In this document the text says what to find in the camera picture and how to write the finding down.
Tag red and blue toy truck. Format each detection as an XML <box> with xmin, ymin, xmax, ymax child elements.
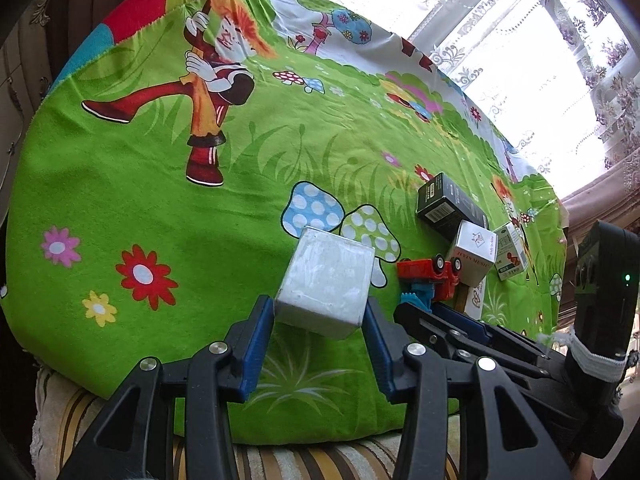
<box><xmin>397</xmin><ymin>255</ymin><xmax>468</xmax><ymax>318</ymax></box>

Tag large white logo box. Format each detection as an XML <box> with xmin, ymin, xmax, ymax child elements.
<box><xmin>445</xmin><ymin>220</ymin><xmax>497</xmax><ymax>322</ymax></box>

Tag black box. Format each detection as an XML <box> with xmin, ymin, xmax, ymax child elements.
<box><xmin>416</xmin><ymin>172</ymin><xmax>490</xmax><ymax>241</ymax></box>

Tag pink side curtain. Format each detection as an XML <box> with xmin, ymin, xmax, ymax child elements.
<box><xmin>557</xmin><ymin>160</ymin><xmax>640</xmax><ymax>243</ymax></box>

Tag cream carved cabinet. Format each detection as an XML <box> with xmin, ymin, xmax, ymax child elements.
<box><xmin>0</xmin><ymin>0</ymin><xmax>76</xmax><ymax>221</ymax></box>

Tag striped fringed cushion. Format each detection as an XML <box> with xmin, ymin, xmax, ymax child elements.
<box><xmin>30</xmin><ymin>365</ymin><xmax>461</xmax><ymax>480</ymax></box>

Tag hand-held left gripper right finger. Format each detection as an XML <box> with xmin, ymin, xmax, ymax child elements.
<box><xmin>362</xmin><ymin>297</ymin><xmax>573</xmax><ymax>480</ymax></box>

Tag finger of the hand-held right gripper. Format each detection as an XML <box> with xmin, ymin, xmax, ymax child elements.
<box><xmin>432</xmin><ymin>302</ymin><xmax>552</xmax><ymax>362</ymax></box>
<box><xmin>393</xmin><ymin>304</ymin><xmax>547</xmax><ymax>379</ymax></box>

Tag green cartoon printed blanket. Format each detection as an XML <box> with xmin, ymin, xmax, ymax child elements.
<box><xmin>5</xmin><ymin>0</ymin><xmax>571</xmax><ymax>446</ymax></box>

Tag white cube box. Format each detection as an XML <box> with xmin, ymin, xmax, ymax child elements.
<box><xmin>275</xmin><ymin>226</ymin><xmax>376</xmax><ymax>339</ymax></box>

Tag white box orange print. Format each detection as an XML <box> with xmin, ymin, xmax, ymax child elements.
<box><xmin>496</xmin><ymin>222</ymin><xmax>530</xmax><ymax>281</ymax></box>

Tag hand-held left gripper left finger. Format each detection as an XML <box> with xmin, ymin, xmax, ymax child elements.
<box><xmin>57</xmin><ymin>295</ymin><xmax>276</xmax><ymax>480</ymax></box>

